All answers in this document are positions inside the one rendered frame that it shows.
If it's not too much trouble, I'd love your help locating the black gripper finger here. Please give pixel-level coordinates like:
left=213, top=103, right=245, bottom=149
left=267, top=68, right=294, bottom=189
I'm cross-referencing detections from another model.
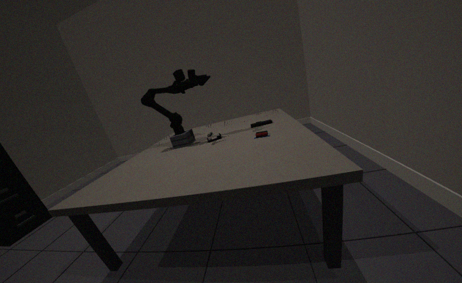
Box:
left=202, top=75, right=210, bottom=84
left=194, top=74, right=207, bottom=84

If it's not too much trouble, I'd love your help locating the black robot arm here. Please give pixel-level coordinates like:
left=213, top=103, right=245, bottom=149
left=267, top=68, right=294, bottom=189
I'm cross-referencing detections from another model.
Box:
left=141, top=69, right=189, bottom=136

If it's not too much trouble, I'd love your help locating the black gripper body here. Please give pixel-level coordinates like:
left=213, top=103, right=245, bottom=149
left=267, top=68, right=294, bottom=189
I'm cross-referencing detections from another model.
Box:
left=185, top=74, right=203, bottom=88

